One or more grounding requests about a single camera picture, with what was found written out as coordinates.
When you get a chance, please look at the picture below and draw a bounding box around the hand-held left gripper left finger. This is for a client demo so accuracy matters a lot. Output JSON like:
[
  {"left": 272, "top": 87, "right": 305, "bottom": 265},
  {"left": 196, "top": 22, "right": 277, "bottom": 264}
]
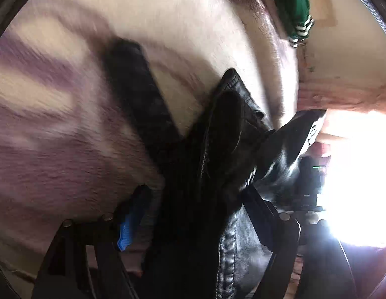
[{"left": 31, "top": 184, "right": 151, "bottom": 299}]

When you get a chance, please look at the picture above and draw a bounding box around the black leather jacket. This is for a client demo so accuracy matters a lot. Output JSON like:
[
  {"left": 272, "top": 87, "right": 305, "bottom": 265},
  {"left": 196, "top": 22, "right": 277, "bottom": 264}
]
[{"left": 104, "top": 37, "right": 329, "bottom": 299}]

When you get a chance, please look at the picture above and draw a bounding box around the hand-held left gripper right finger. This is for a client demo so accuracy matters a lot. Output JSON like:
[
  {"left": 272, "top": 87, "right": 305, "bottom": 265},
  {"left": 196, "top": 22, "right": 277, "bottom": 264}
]
[{"left": 242, "top": 188, "right": 359, "bottom": 299}]

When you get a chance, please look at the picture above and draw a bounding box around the green garment with striped cuffs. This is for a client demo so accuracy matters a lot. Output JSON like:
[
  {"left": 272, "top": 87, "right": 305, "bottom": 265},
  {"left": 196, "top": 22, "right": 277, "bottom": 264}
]
[{"left": 264, "top": 0, "right": 316, "bottom": 49}]

